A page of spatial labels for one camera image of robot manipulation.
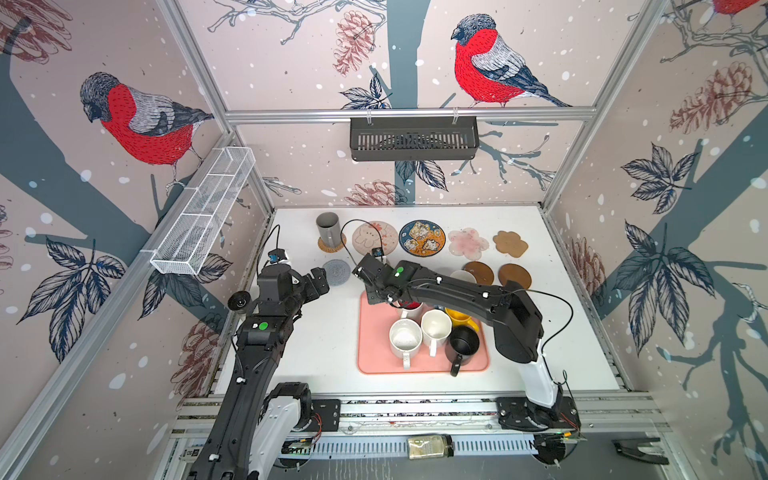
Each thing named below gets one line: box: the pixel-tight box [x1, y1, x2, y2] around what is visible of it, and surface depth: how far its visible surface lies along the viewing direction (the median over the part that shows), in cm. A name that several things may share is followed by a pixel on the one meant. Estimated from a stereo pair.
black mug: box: [445, 325, 481, 377], surface depth 79 cm
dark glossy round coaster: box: [462, 261, 494, 286], surface depth 103 cm
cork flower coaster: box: [492, 230, 529, 258], surface depth 112 cm
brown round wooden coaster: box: [498, 263, 532, 290], surface depth 102 cm
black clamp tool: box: [611, 437, 670, 465], surface depth 68 cm
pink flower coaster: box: [447, 227, 489, 260], surface depth 113 cm
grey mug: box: [316, 211, 341, 248], surface depth 103 cm
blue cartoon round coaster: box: [399, 219, 447, 257], surface depth 113 cm
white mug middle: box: [421, 309, 453, 358], surface depth 81 cm
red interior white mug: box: [392, 300, 424, 320], surface depth 87 cm
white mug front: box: [389, 318, 423, 370], surface depth 81 cm
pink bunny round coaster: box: [352, 221, 398, 256], surface depth 115 cm
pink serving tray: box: [357, 291, 490, 374], surface depth 84 cm
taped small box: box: [406, 434, 455, 460], surface depth 67 cm
